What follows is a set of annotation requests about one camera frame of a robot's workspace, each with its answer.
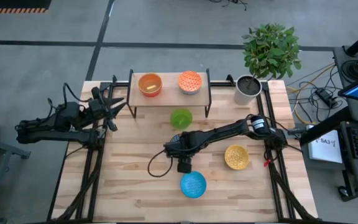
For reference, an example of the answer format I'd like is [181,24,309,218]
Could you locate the black floor cable bundle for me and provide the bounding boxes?
[290,65,341,116]

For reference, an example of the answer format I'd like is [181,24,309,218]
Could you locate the blue patterned ceramic bowl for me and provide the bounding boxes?
[180,170,208,199]

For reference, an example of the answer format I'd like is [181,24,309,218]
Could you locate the orange plastic bowl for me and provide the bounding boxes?
[137,73,163,98]

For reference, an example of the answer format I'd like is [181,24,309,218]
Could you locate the black mat with hazard stripes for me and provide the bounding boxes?
[0,0,52,14]

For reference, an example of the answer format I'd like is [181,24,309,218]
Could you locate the long yellow cable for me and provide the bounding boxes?
[286,63,337,125]

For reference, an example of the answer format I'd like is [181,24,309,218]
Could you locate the thin black floor cables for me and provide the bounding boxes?
[209,0,248,12]

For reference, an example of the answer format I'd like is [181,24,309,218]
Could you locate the white paper sheet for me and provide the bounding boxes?
[308,129,344,164]

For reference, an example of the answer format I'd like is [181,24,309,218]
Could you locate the green plastic bowl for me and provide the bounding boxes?
[170,108,194,131]

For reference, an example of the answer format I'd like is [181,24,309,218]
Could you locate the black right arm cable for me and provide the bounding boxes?
[147,149,173,178]

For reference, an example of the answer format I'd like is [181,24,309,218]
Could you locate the green leafy plant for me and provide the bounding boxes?
[241,23,303,80]

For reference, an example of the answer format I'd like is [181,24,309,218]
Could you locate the black power strip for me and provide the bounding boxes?
[314,88,338,108]

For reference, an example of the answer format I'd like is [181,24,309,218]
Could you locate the white plant pot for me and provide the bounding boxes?
[233,74,263,106]

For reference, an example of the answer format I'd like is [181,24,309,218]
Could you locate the coiled black cable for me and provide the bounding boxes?
[342,58,358,81]

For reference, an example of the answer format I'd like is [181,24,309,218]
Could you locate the grey desk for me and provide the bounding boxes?
[300,45,358,203]

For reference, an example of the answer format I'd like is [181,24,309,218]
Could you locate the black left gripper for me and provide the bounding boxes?
[87,86,127,121]

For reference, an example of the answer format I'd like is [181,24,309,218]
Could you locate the wooden shelf with black frame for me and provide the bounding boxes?
[126,68,213,119]

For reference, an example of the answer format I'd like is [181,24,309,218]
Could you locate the orange patterned ceramic bowl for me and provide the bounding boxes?
[178,70,203,95]

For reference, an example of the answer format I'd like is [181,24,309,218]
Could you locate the yellow patterned ceramic bowl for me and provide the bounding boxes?
[224,144,250,170]

